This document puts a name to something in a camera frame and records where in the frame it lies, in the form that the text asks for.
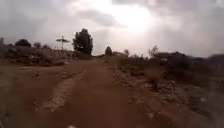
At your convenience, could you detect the red dirt road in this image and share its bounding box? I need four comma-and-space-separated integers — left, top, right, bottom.
0, 58, 188, 128

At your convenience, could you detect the mast with flat top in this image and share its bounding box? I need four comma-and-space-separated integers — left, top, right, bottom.
55, 34, 71, 52

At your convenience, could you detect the thin pale tree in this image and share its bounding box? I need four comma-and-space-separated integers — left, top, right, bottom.
148, 45, 160, 58

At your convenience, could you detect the row of dark bushes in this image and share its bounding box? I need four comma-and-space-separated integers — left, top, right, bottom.
146, 49, 224, 84
0, 37, 53, 56

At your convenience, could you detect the earth bank with scrub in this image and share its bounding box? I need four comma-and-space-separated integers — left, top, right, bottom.
0, 46, 93, 68

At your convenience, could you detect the tall dark tree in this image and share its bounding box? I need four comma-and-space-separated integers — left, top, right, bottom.
72, 28, 94, 56

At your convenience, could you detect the small dark tree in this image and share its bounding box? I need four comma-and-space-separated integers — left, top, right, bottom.
104, 46, 113, 57

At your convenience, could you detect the dry scrub verge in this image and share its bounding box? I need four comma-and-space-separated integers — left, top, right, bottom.
104, 54, 224, 128

